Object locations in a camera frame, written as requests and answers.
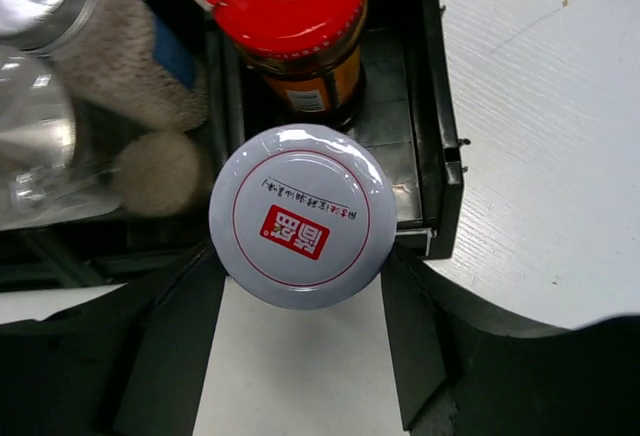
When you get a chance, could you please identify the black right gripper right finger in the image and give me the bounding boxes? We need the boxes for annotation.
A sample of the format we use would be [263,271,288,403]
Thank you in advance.
[381,250,639,435]

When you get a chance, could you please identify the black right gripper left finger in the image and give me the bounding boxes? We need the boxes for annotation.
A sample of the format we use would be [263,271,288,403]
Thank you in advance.
[1,243,224,435]

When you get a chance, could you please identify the clear glass bottle gold pourer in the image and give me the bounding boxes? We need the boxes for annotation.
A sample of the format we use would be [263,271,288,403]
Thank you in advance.
[1,46,124,231]

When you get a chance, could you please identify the white lid brown sauce jar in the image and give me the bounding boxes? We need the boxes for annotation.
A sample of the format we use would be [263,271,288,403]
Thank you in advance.
[209,124,397,310]

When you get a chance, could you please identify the silver lid blue label jar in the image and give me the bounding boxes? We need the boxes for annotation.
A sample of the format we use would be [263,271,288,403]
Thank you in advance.
[1,0,208,132]

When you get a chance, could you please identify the red lid sauce jar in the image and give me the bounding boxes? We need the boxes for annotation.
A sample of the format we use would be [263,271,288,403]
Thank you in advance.
[194,0,368,128]

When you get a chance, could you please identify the black three-compartment organizer tray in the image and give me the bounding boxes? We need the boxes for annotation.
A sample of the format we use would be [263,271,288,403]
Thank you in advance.
[1,0,464,291]

